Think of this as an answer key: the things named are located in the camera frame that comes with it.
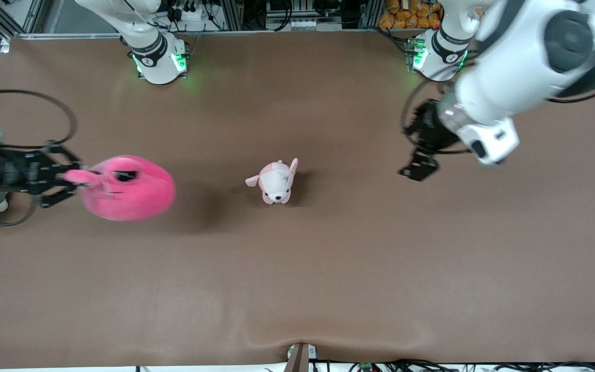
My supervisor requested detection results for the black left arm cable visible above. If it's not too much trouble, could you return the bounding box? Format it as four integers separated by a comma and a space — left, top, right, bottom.
400, 77, 476, 156

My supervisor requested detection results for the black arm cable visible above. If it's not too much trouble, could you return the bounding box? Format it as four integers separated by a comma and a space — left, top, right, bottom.
0, 89, 79, 228
400, 77, 476, 156

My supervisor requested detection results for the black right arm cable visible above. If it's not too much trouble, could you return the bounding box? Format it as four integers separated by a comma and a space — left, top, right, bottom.
0, 89, 79, 228

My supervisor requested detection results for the orange snack bag pile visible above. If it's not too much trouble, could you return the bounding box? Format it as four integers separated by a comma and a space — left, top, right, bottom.
379, 0, 444, 30

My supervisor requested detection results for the white terminal block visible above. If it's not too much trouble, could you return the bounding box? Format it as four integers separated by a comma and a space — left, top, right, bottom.
286, 18, 325, 30

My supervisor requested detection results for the white power strip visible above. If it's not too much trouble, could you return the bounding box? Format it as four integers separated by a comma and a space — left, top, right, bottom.
166, 0, 211, 33

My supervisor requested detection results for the brown table mat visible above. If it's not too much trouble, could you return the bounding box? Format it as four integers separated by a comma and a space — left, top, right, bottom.
0, 32, 595, 370

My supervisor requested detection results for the metal table clamp bracket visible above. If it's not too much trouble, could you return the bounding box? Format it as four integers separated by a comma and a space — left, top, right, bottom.
283, 343, 318, 372

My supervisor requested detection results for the bright pink plush toy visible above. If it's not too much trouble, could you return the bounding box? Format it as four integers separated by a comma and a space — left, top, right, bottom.
62, 154, 177, 222

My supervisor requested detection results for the pale pink plush dog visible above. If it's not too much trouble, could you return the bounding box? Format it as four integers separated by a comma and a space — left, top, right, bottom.
245, 158, 300, 206

